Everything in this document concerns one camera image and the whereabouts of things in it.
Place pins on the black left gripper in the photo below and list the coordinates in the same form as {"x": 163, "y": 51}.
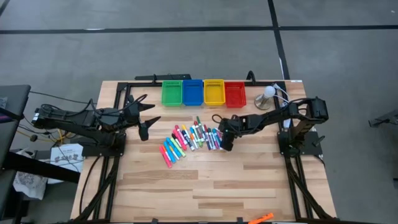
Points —
{"x": 133, "y": 113}

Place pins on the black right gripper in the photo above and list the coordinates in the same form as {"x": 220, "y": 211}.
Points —
{"x": 228, "y": 127}

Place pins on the teal Expo marker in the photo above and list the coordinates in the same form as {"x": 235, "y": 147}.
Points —
{"x": 216, "y": 142}

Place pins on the blue highlighter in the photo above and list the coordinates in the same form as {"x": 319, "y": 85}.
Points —
{"x": 173, "y": 147}
{"x": 169, "y": 152}

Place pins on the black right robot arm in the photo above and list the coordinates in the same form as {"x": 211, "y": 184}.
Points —
{"x": 273, "y": 119}

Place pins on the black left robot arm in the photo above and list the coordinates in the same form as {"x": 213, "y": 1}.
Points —
{"x": 77, "y": 119}

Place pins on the dark green Expo marker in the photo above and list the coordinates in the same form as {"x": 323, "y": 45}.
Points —
{"x": 212, "y": 140}

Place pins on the thin red Expo marker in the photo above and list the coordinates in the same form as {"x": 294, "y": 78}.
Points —
{"x": 205, "y": 128}

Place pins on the light green Expo marker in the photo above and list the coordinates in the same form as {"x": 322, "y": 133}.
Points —
{"x": 201, "y": 142}

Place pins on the thin green Expo marker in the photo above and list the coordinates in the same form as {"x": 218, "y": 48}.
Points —
{"x": 198, "y": 119}

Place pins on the red plastic basket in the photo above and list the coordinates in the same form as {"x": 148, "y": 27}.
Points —
{"x": 235, "y": 95}

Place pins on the thin black marker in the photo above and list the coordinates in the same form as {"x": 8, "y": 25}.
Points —
{"x": 174, "y": 136}

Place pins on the yellow plastic basket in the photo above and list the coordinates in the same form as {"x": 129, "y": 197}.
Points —
{"x": 214, "y": 92}

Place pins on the green plastic basket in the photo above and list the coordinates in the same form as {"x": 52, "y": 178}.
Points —
{"x": 172, "y": 93}

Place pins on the black clamp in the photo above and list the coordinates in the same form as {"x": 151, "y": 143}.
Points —
{"x": 248, "y": 76}
{"x": 154, "y": 221}
{"x": 239, "y": 221}
{"x": 154, "y": 80}

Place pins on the blue plastic basket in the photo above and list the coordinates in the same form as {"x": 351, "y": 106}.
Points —
{"x": 192, "y": 93}

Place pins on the white bulb lamp wooden base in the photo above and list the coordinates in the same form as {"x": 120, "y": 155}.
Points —
{"x": 269, "y": 91}

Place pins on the white paper sheet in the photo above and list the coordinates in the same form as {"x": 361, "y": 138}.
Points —
{"x": 73, "y": 168}

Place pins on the orange highlighter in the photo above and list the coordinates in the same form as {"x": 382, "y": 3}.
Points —
{"x": 261, "y": 218}

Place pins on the black beam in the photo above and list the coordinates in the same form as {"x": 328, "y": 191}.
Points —
{"x": 37, "y": 166}

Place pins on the black desk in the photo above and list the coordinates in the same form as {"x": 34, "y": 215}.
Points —
{"x": 14, "y": 99}

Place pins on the white printed bag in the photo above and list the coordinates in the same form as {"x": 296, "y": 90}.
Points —
{"x": 29, "y": 186}

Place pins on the black metal table frame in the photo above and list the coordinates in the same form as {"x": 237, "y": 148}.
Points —
{"x": 122, "y": 86}

